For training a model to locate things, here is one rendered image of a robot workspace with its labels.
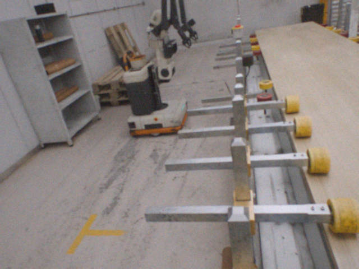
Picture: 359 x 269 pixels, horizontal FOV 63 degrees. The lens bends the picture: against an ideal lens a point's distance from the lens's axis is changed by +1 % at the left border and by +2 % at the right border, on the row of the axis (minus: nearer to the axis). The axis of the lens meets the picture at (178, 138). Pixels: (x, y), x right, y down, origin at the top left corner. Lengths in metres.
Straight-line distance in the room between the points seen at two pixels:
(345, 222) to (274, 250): 0.42
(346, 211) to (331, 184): 0.21
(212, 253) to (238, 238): 1.46
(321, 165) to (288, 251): 0.34
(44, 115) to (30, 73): 0.52
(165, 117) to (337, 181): 2.63
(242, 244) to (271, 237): 0.66
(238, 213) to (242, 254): 0.08
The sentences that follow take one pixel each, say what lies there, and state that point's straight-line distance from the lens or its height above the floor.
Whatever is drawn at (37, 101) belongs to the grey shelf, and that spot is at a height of 0.64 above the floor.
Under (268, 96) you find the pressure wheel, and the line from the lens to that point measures 1.67.
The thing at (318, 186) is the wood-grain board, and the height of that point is 0.90.
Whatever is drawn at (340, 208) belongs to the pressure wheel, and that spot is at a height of 0.98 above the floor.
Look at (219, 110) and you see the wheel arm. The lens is 1.43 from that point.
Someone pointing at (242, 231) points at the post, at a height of 1.11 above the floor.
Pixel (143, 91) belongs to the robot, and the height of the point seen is 0.58.
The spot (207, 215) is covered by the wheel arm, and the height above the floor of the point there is 0.95.
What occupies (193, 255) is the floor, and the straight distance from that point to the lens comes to 1.99.
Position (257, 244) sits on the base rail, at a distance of 1.06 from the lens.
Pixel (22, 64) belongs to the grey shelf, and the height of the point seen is 1.09.
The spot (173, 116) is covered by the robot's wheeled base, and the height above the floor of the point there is 0.25.
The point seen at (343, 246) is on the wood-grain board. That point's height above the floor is 0.90.
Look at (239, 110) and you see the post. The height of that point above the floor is 1.12.
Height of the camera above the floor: 1.47
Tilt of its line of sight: 25 degrees down
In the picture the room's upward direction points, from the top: 11 degrees counter-clockwise
